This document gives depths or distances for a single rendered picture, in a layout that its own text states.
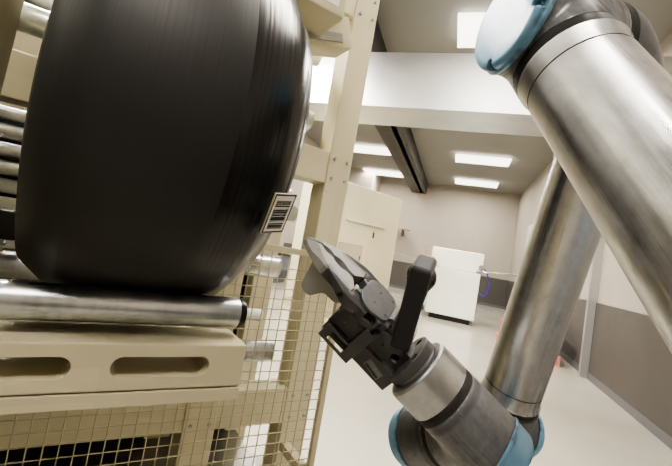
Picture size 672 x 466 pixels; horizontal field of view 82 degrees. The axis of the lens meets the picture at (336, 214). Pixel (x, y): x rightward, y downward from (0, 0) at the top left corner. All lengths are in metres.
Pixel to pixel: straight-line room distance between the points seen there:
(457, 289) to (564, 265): 7.27
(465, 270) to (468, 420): 7.50
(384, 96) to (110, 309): 3.78
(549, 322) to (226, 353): 0.45
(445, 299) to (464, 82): 4.77
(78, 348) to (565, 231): 0.63
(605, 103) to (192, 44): 0.40
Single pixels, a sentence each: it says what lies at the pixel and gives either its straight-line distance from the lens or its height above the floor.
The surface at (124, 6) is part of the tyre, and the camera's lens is 0.48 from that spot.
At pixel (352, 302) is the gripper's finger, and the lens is 0.48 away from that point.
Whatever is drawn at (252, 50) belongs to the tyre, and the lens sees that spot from 0.50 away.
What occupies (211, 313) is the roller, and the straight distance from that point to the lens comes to 0.60.
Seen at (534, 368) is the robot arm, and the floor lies 0.90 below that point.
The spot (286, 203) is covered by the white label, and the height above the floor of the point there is 1.07.
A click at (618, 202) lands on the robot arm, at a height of 1.10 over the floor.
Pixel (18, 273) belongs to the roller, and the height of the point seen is 0.89.
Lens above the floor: 1.03
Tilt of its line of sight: 5 degrees up
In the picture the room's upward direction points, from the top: 10 degrees clockwise
